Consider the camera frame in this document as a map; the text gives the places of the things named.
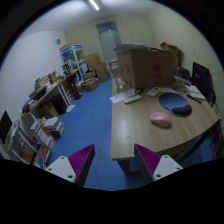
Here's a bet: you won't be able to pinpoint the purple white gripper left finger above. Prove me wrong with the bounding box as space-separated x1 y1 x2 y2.
46 144 95 187

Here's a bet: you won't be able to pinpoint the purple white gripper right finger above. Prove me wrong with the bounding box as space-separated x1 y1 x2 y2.
134 144 182 183

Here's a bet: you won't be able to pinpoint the pink computer mouse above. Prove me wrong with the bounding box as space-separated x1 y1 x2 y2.
150 112 172 128

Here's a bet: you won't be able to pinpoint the blue mouse pad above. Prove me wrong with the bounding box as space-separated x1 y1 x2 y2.
159 93 192 117

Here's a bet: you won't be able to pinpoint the wooden table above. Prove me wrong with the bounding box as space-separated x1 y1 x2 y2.
111 89 220 177

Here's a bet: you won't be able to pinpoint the white shelf unit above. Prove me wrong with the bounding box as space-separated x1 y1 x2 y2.
0 119 55 166

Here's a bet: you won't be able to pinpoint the wooden desk left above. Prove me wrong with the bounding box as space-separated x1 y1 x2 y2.
22 82 70 125

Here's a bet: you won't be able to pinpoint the small white remote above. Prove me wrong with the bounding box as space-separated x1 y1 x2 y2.
147 87 160 97

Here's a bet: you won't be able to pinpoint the white paper sheet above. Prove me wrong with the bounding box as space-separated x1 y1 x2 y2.
110 89 135 104

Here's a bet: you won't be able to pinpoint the black monitor left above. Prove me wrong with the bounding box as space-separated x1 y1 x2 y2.
0 112 12 143

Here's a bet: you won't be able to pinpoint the black monitor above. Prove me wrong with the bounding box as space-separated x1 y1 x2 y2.
0 112 12 143
192 62 212 98

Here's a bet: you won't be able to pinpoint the cardboard box on floor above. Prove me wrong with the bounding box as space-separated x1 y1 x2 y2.
81 78 100 92

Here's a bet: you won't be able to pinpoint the open notebook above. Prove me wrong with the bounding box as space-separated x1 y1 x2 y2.
184 85 205 100

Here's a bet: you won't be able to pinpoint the large cardboard box on table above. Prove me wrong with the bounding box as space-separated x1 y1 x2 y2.
117 49 174 89

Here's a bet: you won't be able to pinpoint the black monitor right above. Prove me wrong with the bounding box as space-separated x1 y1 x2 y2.
192 62 212 98

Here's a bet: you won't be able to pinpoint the stacked cardboard boxes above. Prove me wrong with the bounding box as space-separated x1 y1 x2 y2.
86 53 110 82

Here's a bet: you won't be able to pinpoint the clear water jug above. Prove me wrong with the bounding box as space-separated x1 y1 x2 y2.
112 62 125 89

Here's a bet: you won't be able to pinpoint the blue white display cabinet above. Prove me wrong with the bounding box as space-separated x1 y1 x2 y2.
60 44 88 82

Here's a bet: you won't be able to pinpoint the cardboard box back right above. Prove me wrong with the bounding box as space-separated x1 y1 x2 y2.
160 42 179 66

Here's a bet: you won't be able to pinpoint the grey door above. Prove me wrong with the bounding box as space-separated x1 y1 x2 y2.
96 21 121 60

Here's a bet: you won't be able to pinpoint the ceiling light tube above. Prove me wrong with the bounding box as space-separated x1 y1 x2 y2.
89 0 99 11

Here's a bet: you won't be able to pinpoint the round wall clock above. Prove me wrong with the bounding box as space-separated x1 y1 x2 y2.
56 39 61 45

